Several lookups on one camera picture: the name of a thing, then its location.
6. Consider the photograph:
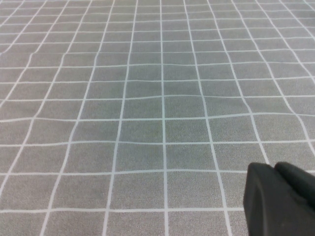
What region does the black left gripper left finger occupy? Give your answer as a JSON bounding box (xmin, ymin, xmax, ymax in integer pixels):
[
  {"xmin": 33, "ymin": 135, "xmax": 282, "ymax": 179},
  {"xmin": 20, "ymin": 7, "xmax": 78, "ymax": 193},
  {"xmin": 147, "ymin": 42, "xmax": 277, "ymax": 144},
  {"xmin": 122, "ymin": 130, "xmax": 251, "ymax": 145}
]
[{"xmin": 243, "ymin": 162, "xmax": 315, "ymax": 236}]

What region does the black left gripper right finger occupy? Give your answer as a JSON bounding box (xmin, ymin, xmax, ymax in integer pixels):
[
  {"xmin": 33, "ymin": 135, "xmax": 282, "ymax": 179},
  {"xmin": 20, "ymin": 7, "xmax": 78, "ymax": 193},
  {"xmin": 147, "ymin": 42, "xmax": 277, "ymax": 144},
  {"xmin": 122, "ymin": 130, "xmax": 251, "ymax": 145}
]
[{"xmin": 274, "ymin": 161, "xmax": 315, "ymax": 210}]

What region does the grey checked tablecloth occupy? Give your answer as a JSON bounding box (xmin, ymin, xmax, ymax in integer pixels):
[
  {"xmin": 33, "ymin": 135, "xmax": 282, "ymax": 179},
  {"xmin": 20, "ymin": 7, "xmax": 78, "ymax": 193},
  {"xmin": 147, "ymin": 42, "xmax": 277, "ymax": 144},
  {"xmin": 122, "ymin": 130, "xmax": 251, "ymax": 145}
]
[{"xmin": 0, "ymin": 0, "xmax": 315, "ymax": 236}]

